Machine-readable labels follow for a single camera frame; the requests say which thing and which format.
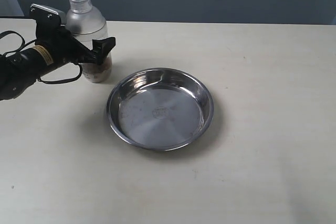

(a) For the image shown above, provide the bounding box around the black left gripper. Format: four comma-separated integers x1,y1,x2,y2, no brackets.
34,14,116,65

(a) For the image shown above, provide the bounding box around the clear plastic shaker bottle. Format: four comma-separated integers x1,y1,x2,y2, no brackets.
66,0,112,83

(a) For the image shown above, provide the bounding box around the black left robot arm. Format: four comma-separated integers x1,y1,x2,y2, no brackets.
1,14,116,100

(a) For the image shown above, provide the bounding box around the round steel pan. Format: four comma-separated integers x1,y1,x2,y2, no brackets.
106,68,214,152

